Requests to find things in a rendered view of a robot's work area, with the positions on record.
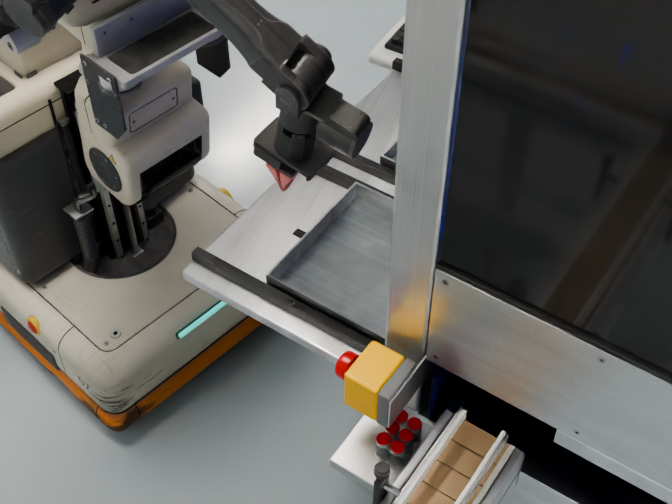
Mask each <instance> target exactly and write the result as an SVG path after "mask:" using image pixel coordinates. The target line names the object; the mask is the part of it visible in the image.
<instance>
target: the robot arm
mask: <svg viewBox="0 0 672 504"><path fill-rule="evenodd" d="M76 1H77V0H0V39H1V38H2V37H3V36H5V35H7V34H9V33H11V32H13V31H15V30H17V29H19V28H22V29H23V30H24V31H26V32H27V33H29V34H30V35H32V36H35V37H38V38H42V37H44V36H45V34H46V33H49V32H50V31H51V30H54V29H55V28H56V27H55V25H56V22H57V21H58V20H59V19H60V18H61V17H62V16H63V15H64V14H65V13H66V14H67V15H68V14H69V13H70V11H71V10H72V9H73V8H74V5H73V4H74V3H75V2H76ZM186 1H187V2H188V3H189V4H190V5H191V6H193V7H194V8H195V9H196V10H197V11H198V12H199V13H200V14H201V15H202V16H203V17H204V18H206V19H207V20H208V21H209V22H210V23H211V24H212V25H213V26H214V27H215V28H216V29H217V30H219V31H220V32H221V33H222V34H223V35H224V36H225V37H226V38H227V39H228V40H229V41H230V42H231V43H232V44H233V45H234V46H235V48H236V49H237V50H238V51H239V52H240V54H241V55H242V56H243V58H244V59H245V60H246V62H247V64H248V66H249V67H250V68H251V69H252V70H253V71H254V72H255V73H256V74H258V75H259V76H260V77H261V78H262V80H261V82H262V83H263V84H264V85H265V86H266V87H267V88H268V89H270V90H271V91H272V92H273V93H274V94H275V105H276V108H278V109H279V110H280V114H279V117H276V118H275V119H274V120H273V121H272V122H271V123H270V124H269V125H268V126H266V127H265V128H264V129H263V130H262V131H261V132H260V133H259V134H258V135H257V136H256V137H255V138H254V141H253V147H254V150H253V154H254V155H255V156H257V157H258V158H260V159H262V160H263V161H265V162H266V166H267V168H268V169H269V171H270V172H271V174H272V175H273V177H274V178H275V180H276V181H277V183H278V185H279V187H280V189H281V190H282V191H286V190H287V189H288V187H289V186H290V185H291V183H292V182H293V180H294V179H295V177H296V176H297V174H298V173H300V174H302V175H303V176H305V177H306V181H310V180H311V179H312V178H313V177H314V176H315V175H316V172H317V171H318V170H319V169H320V168H321V167H322V168H324V167H325V166H326V165H327V164H328V163H329V161H330V160H331V159H332V156H333V150H332V149H331V148H330V147H332V148H334V149H335V150H337V151H339V152H341V153H342V154H344V155H346V156H348V157H349V158H351V159H354V158H355V157H356V156H357V155H358V154H359V153H360V151H361V150H362V149H363V147H364V145H365V144H366V142H367V140H368V138H369V136H370V133H371V131H372V128H373V122H371V119H370V117H369V115H368V114H366V113H365V112H363V111H362V110H360V109H358V108H357V107H355V106H354V105H352V104H350V103H349V102H347V101H345V100H344V99H342V97H343V93H341V92H340V91H338V90H336V89H334V88H332V87H331V86H329V85H327V83H326V82H327V80H328V79H329V78H330V76H331V75H332V74H333V72H334V71H335V65H334V63H333V61H332V55H331V53H330V51H329V50H328V49H327V48H326V47H325V46H323V45H322V44H319V43H316V42H315V41H313V40H312V39H311V38H310V37H309V36H308V35H307V34H305V35H304V36H301V35H300V34H299V33H298V32H297V31H296V30H295V29H294V28H293V27H292V26H291V25H289V24H288V23H286V22H283V21H282V20H280V19H279V18H277V17H276V16H274V15H273V14H271V13H270V12H269V11H267V10H266V9H265V8H264V7H262V6H261V5H260V4H259V3H258V2H257V1H256V0H186ZM286 59H287V60H288V61H287V62H286V63H285V64H284V62H285V61H286ZM317 139H318V140H319V141H318V140H317ZM320 141H321V142H320ZM322 142H323V143H325V144H326V145H328V146H330V147H328V146H326V145H325V144H323V143H322Z"/></svg>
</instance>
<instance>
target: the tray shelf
mask: <svg viewBox="0 0 672 504"><path fill-rule="evenodd" d="M401 79H402V73H401V72H399V71H396V70H394V69H392V70H391V71H390V72H389V73H388V74H387V75H386V76H385V77H384V78H383V79H382V80H381V81H380V82H379V83H378V84H377V85H376V86H375V87H374V88H373V89H372V90H371V91H370V92H369V93H367V94H366V95H365V96H364V97H363V98H362V99H361V100H360V101H359V102H358V103H357V104H356V105H355V107H357V108H358V109H360V110H362V111H363V112H365V113H366V114H368V115H369V117H370V119H371V122H373V128H372V131H371V133H370V136H369V138H368V140H367V142H366V144H365V145H364V147H363V149H362V150H361V151H360V153H359V155H362V156H364V157H366V158H368V159H370V160H373V161H375V162H377V163H379V164H380V156H381V155H382V154H383V152H384V151H385V150H386V149H387V148H388V147H389V146H390V145H391V144H392V143H393V142H394V141H395V140H396V139H397V138H398V127H399V111H400V95H401ZM327 165H328V166H330V167H333V168H335V169H337V170H339V171H341V172H343V173H345V174H347V175H350V176H352V177H354V178H356V179H358V180H360V181H362V182H365V183H367V184H369V185H371V186H373V187H375V188H377V189H379V190H382V191H384V192H386V193H388V194H390V195H392V196H394V191H395V186H394V185H392V184H390V183H388V182H386V181H384V180H381V179H379V178H377V177H375V176H373V175H371V174H368V173H366V172H364V171H362V170H360V169H358V168H356V167H353V166H351V165H349V164H347V163H345V162H343V161H341V160H338V159H336V158H334V157H332V159H331V160H330V161H329V163H328V164H327ZM346 191H347V189H345V188H343V187H341V186H339V185H337V184H335V183H333V182H330V181H328V180H326V179H324V178H322V177H320V176H318V175H315V176H314V177H313V178H312V179H311V180H310V181H306V177H305V176H303V175H302V174H300V173H298V174H297V176H296V177H295V179H294V180H293V182H292V183H291V185H290V186H289V187H288V189H287V190H286V191H282V190H281V189H280V187H279V185H278V183H277V181H276V182H275V183H274V184H273V185H272V186H271V187H269V188H268V189H267V190H266V191H265V192H264V193H263V194H262V195H261V196H260V197H259V198H258V199H257V200H256V201H255V202H254V203H253V204H252V205H251V206H250V207H249V208H248V209H247V210H246V211H244V212H243V213H242V214H241V215H240V216H239V217H238V218H237V219H236V220H235V221H234V222H233V223H232V224H231V225H230V226H229V227H228V228H227V229H226V230H225V231H224V232H223V233H222V234H220V235H219V236H218V237H217V238H216V239H215V240H214V241H213V242H212V243H211V244H210V245H209V246H208V247H207V248H206V249H205V251H207V252H209V253H211V254H213V255H215V256H217V257H218V258H220V259H222V260H224V261H226V262H228V263H229V264H231V265H233V266H235V267H237V268H239V269H241V270H242V271H244V272H246V273H248V274H250V275H252V276H254V277H255V278H257V279H259V280H261V281H263V282H265V283H266V274H267V273H268V272H269V271H270V270H271V269H272V268H273V267H274V266H275V265H276V264H277V262H278V261H279V260H280V259H281V258H282V257H283V256H284V255H285V254H286V253H287V252H288V251H289V250H290V249H291V248H292V247H293V246H294V245H295V244H296V243H297V242H298V241H299V240H300V239H301V238H299V237H297V236H295V235H293V234H292V233H293V232H294V231H295V230H296V229H297V228H298V229H300V230H302V231H304V232H307V231H308V230H309V229H310V228H311V227H312V226H313V225H314V224H315V223H316V222H317V221H318V220H319V219H320V218H321V217H322V216H323V215H324V214H325V213H326V212H327V211H328V210H329V209H330V207H331V206H332V205H333V204H334V203H335V202H336V201H337V200H338V199H339V198H340V197H341V196H342V195H343V194H344V193H345V192H346ZM182 273H183V278H184V280H186V281H188V282H190V283H191V284H193V285H195V286H197V287H198V288H200V289H202V290H204V291H206V292H207V293H209V294H211V295H213V296H214V297H216V298H218V299H220V300H222V301H223V302H225V303H227V304H229V305H230V306H232V307H234V308H236V309H238V310H239V311H241V312H243V313H245V314H247V315H248V316H250V317H252V318H254V319H255V320H257V321H259V322H261V323H263V324H264V325H266V326H268V327H270V328H271V329H273V330H275V331H277V332H279V333H280V334H282V335H284V336H286V337H288V338H289V339H291V340H293V341H295V342H296V343H298V344H300V345H302V346H304V347H305V348H307V349H309V350H311V351H312V352H314V353H316V354H318V355H320V356H321V357H323V358H325V359H327V360H328V361H330V362H332V363H334V364H336V362H337V360H338V359H339V357H340V356H341V355H342V354H343V353H344V352H346V351H352V352H354V353H356V354H358V355H359V356H360V354H361V352H360V351H358V350H356V349H354V348H352V347H351V346H349V345H347V344H345V343H343V342H341V341H340V340H338V339H336V338H334V337H332V336H330V335H329V334H327V333H325V332H323V331H321V330H320V329H318V328H316V327H314V326H312V325H310V324H309V323H307V322H305V321H303V320H301V319H300V318H298V317H296V316H294V315H292V314H290V313H289V312H287V311H285V310H283V309H281V308H279V307H278V306H276V305H274V304H272V303H270V302H269V301H267V300H265V299H263V298H261V297H259V296H258V295H256V294H254V293H252V292H250V291H249V290H247V289H245V288H243V287H241V286H239V285H238V284H236V283H234V282H232V281H230V280H228V279H227V278H225V277H223V276H221V275H219V274H218V273H216V272H214V271H212V270H210V269H208V268H207V267H205V266H203V265H201V264H199V263H198V262H196V261H194V260H193V261H192V262H191V263H190V264H189V265H188V266H187V267H186V268H185V269H184V270H183V271H182Z"/></svg>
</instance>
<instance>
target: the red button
mask: <svg viewBox="0 0 672 504"><path fill-rule="evenodd" d="M358 357H359V355H358V354H356V353H354V352H352V351H346V352H344V353H343V354H342V355H341V356H340V357H339V359H338V360H337V362H336V366H335V374H336V375H337V377H339V378H341V379H343V380H344V377H345V372H346V371H347V370H348V369H349V368H350V367H351V365H352V364H353V363H354V362H355V361H356V359H357V358H358Z"/></svg>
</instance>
